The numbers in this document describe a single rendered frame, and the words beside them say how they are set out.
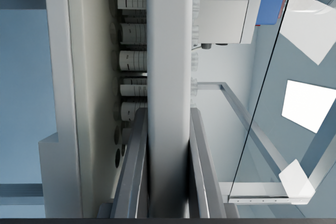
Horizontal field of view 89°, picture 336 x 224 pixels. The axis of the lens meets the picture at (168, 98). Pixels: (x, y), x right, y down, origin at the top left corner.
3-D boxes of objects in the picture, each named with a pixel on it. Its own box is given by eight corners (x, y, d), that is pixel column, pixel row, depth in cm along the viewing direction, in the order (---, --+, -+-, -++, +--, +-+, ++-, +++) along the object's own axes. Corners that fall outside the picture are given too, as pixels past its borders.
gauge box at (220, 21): (167, 44, 47) (239, 44, 47) (167, -1, 42) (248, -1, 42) (166, 32, 66) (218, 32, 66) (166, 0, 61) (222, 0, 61)
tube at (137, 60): (89, 51, 12) (195, 53, 12) (90, 70, 12) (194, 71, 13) (80, 48, 11) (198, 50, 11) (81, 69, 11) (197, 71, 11)
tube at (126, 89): (91, 77, 12) (194, 78, 13) (91, 94, 13) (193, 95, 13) (82, 76, 11) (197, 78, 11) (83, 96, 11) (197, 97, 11)
